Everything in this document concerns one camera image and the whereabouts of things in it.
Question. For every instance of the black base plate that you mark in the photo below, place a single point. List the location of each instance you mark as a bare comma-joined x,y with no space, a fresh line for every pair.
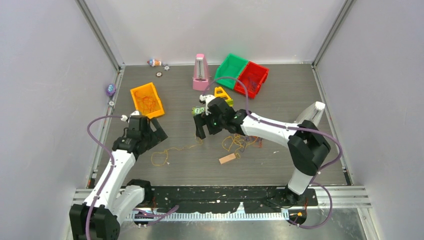
225,199

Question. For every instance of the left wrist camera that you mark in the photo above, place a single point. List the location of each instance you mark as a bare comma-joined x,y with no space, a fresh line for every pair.
126,118

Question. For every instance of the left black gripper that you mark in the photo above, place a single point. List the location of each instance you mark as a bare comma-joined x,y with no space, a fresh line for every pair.
158,136

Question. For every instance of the small clown figurine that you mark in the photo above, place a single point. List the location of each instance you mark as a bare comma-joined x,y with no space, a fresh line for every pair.
154,62

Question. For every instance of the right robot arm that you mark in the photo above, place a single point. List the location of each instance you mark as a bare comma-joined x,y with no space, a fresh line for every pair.
308,149

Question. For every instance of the green owl toy block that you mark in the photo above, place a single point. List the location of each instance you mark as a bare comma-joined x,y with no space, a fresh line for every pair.
198,110

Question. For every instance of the purple egg toy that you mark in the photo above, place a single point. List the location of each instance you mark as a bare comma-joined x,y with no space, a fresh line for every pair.
111,90

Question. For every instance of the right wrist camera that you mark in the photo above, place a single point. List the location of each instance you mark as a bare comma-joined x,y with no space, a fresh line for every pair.
206,99

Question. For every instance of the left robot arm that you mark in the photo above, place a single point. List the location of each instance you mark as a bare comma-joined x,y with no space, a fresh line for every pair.
101,214

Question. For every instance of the upright yellow triangle block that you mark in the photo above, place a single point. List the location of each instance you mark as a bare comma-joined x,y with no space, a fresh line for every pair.
219,92

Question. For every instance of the red plastic bin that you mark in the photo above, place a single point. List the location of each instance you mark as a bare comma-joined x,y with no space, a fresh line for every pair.
252,77

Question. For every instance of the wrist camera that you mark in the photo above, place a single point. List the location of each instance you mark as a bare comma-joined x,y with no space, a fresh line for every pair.
126,118
206,99

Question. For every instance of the white metronome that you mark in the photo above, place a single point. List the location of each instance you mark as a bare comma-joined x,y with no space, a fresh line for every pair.
313,113

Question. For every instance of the yellow plastic bin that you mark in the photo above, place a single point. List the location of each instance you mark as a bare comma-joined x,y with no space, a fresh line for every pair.
147,101

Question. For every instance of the pink metronome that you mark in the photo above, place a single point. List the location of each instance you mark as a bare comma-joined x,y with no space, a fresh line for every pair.
201,75

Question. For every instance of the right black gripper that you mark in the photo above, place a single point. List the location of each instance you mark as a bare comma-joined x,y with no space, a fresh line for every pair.
201,120

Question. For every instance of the wooden block near centre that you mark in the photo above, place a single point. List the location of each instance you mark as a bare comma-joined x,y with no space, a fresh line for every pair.
228,158

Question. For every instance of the green plastic bin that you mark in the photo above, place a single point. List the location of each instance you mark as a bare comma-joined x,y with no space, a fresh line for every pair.
231,67

